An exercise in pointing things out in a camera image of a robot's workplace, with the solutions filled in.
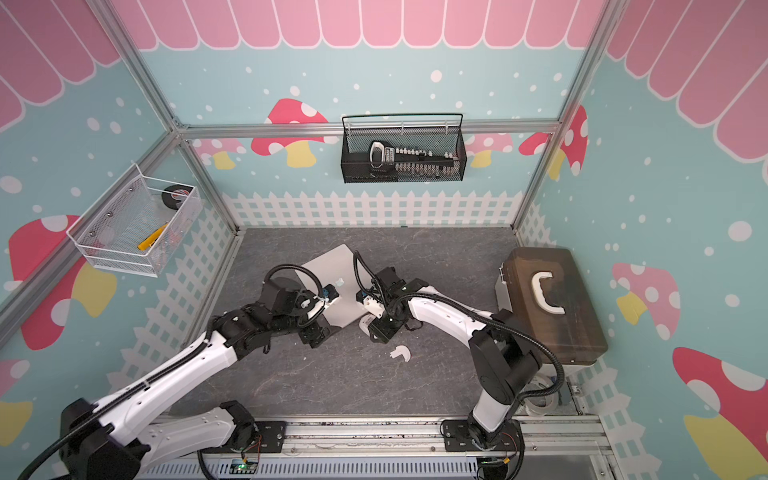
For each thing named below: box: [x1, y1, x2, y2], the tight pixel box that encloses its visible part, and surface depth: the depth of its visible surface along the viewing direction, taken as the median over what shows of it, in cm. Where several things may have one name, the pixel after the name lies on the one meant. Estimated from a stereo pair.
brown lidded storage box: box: [494, 247, 608, 365], surface depth 82 cm
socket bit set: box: [367, 141, 461, 178], surface depth 90 cm
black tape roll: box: [161, 184, 194, 210], surface depth 82 cm
